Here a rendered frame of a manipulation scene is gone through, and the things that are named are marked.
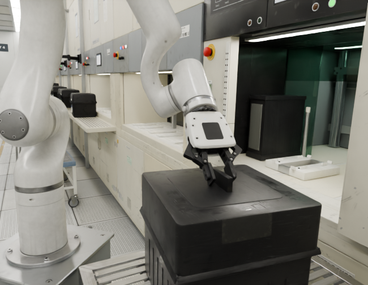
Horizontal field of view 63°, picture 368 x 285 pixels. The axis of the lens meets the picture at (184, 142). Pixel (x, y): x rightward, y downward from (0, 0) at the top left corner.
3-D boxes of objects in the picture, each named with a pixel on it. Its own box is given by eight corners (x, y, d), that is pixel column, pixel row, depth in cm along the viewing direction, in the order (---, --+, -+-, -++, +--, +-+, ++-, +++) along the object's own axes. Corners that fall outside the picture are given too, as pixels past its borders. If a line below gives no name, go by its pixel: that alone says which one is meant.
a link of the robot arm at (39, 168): (4, 193, 75) (-6, 96, 70) (38, 171, 93) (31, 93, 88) (53, 193, 75) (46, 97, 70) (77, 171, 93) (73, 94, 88)
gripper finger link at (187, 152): (175, 143, 65) (192, 162, 63) (200, 128, 69) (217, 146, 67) (174, 146, 66) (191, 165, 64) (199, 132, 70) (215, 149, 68)
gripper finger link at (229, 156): (218, 135, 68) (213, 154, 65) (237, 143, 68) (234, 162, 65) (214, 142, 70) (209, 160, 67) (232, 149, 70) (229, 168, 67)
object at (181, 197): (138, 210, 74) (138, 159, 72) (243, 197, 84) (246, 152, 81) (175, 286, 47) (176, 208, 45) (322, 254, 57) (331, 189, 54)
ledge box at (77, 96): (69, 114, 355) (68, 92, 349) (94, 113, 366) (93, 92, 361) (71, 117, 328) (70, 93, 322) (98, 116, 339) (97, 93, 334)
